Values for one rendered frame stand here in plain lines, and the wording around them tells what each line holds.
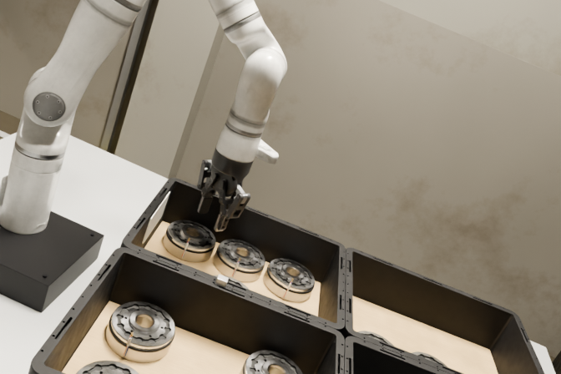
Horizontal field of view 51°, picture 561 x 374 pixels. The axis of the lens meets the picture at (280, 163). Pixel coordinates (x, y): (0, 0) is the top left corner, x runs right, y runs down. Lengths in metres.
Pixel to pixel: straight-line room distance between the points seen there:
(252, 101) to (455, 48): 1.89
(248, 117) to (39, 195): 0.44
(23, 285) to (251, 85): 0.55
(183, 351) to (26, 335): 0.30
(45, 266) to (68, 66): 0.38
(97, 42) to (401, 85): 1.97
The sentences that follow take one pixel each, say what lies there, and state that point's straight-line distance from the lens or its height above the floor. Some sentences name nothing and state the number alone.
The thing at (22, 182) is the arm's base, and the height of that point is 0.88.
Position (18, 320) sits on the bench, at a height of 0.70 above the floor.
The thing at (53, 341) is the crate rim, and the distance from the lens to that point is 0.82.
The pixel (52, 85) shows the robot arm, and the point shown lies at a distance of 1.11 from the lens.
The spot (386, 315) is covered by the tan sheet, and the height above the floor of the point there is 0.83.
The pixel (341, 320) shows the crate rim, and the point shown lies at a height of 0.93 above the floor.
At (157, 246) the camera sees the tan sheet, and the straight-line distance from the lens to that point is 1.21.
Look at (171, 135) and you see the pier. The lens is 2.95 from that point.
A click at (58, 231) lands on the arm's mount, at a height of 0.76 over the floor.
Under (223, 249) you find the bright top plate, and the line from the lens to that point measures 1.22.
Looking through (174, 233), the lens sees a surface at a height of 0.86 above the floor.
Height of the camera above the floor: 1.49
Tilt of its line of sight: 22 degrees down
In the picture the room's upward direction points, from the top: 22 degrees clockwise
